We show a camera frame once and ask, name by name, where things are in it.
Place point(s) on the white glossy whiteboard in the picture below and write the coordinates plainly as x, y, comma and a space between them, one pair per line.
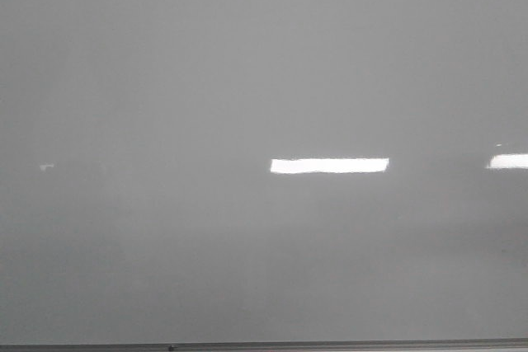
262, 170

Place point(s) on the grey aluminium whiteboard frame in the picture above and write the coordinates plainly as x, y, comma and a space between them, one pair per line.
500, 344

